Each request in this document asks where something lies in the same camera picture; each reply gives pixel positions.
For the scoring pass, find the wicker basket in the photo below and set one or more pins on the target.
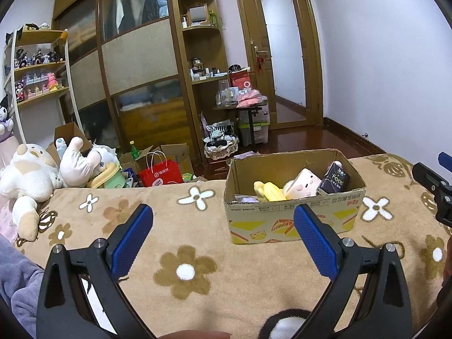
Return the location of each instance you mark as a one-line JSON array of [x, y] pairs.
[[222, 152]]

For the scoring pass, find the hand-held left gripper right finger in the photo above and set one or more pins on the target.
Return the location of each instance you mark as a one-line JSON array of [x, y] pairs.
[[316, 240]]

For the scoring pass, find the black tissue pack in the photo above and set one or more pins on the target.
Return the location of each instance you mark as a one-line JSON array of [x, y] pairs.
[[333, 180]]

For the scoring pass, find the person's grey fleece clothing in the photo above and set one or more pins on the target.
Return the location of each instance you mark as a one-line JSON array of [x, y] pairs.
[[17, 289]]

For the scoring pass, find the pink packets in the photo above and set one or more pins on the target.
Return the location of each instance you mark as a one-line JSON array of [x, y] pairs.
[[250, 99]]

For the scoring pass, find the printed cardboard box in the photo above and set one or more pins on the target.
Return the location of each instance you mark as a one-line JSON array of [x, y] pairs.
[[268, 226]]

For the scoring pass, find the brown flower printed blanket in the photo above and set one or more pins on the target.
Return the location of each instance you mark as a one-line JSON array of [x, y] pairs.
[[212, 289]]

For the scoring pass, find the white rack with wooden shelves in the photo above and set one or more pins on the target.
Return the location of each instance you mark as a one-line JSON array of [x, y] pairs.
[[42, 65]]

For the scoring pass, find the group of collectible figurines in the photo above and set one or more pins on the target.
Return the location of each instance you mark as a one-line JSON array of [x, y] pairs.
[[35, 58]]

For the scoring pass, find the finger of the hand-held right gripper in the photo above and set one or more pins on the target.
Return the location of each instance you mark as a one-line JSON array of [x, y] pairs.
[[445, 158], [429, 178]]

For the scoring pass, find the wooden door with glass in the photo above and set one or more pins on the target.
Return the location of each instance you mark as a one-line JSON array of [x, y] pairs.
[[254, 24]]

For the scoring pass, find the cream spotted plush animal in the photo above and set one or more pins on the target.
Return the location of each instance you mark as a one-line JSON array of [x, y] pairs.
[[28, 180]]

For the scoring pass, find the green lunch box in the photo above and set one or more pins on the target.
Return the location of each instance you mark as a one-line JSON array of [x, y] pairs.
[[109, 180]]

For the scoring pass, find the wooden sliding door wardrobe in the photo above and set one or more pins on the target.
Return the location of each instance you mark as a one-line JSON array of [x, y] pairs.
[[141, 60]]

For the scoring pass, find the wooden corner shelf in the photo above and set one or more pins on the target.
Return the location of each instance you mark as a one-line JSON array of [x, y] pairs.
[[185, 77]]

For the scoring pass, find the yellow plush coin purse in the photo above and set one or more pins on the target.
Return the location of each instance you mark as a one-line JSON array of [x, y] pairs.
[[273, 192]]

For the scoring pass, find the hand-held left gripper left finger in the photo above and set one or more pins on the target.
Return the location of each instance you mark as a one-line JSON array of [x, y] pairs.
[[132, 240]]

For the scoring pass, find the red paper bag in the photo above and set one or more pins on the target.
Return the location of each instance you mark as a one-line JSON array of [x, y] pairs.
[[160, 176]]

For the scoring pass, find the green plastic bottle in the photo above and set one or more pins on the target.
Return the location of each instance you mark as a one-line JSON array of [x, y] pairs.
[[135, 153]]

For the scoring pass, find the black and purple plush doll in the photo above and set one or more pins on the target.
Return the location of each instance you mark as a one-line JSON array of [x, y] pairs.
[[5, 116]]

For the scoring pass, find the wooden photo frame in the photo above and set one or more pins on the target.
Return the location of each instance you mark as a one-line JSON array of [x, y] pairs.
[[197, 14]]

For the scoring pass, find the small folding table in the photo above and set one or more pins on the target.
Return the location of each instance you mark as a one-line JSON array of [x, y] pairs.
[[251, 130]]

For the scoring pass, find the open cardboard box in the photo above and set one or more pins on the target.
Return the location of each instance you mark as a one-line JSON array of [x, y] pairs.
[[69, 130], [176, 155]]

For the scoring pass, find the pink swirl roll squishy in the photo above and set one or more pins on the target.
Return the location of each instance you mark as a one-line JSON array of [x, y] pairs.
[[303, 183]]

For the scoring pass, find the clear plastic containers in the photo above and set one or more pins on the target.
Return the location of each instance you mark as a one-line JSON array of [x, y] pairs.
[[226, 95]]

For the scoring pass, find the clear plastic storage box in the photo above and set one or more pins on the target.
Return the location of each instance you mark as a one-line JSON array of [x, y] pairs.
[[259, 132]]

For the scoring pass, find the red gift bag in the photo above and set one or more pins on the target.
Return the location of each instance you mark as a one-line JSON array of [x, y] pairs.
[[242, 81]]

